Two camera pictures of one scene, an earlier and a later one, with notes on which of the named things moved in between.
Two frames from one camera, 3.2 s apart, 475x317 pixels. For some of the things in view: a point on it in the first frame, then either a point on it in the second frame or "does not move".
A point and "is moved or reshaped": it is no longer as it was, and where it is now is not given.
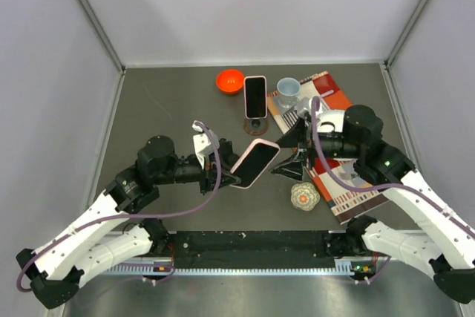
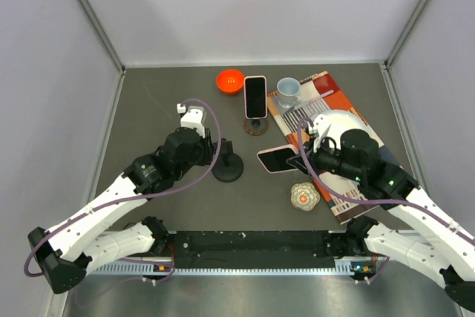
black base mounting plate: [251, 249] does not move
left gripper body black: [207, 176] -> [204, 150]
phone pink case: [254, 163] is moved or reshaped
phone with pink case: [255, 96] does not move
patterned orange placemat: [346, 189] does not move
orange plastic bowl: [230, 81] does not move
